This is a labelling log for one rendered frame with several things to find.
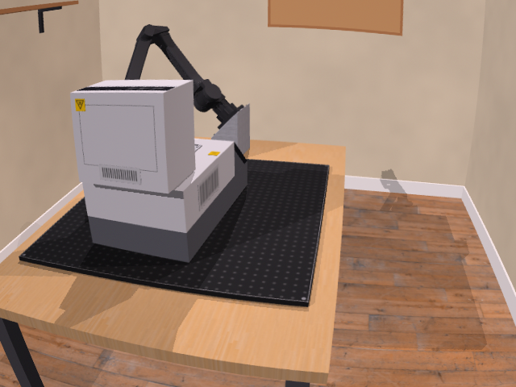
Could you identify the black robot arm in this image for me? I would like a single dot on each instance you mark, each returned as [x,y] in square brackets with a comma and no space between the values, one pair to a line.
[206,95]

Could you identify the grey benchtop lab instrument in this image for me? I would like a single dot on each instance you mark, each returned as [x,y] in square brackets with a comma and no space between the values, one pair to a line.
[167,191]

